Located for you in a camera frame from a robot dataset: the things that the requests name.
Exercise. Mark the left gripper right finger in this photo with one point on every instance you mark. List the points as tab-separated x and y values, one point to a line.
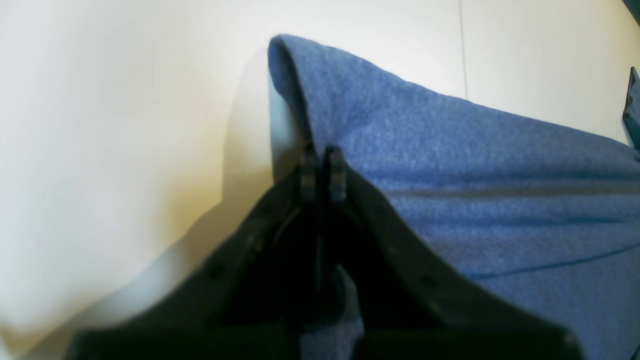
413	305

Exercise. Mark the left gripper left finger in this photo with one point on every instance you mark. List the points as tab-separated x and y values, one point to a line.
244	301

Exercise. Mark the blue grey T-shirt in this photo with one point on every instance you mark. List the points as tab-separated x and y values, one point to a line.
540	214

